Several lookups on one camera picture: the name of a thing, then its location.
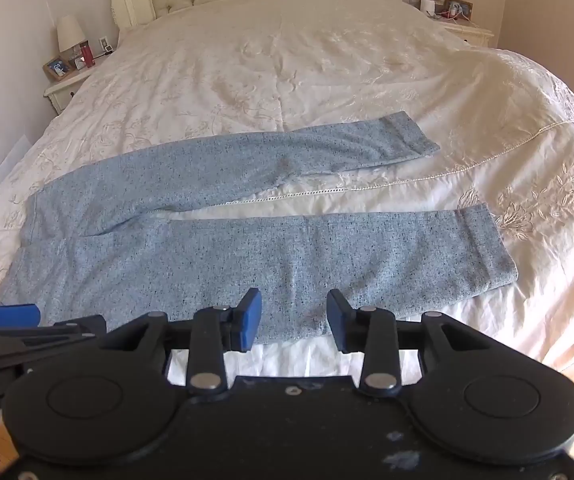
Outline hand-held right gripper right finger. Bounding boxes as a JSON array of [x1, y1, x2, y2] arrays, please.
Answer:
[[327, 289, 485, 395]]

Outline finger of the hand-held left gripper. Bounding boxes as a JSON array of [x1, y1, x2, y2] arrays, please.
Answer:
[[0, 303, 42, 331], [22, 314, 108, 362]]

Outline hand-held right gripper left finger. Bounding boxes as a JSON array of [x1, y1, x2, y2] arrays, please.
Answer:
[[99, 287, 263, 395]]

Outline light blue speckled pants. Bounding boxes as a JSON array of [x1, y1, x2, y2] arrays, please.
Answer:
[[0, 110, 520, 346]]

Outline cream nightstand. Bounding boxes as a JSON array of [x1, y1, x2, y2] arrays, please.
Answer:
[[436, 14, 496, 52], [43, 62, 118, 116]]

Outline cream embroidered bedspread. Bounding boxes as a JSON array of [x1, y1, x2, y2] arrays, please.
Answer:
[[0, 0, 574, 378]]

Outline wooden photo frame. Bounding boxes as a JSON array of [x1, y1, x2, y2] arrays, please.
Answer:
[[43, 56, 70, 81], [442, 0, 474, 20]]

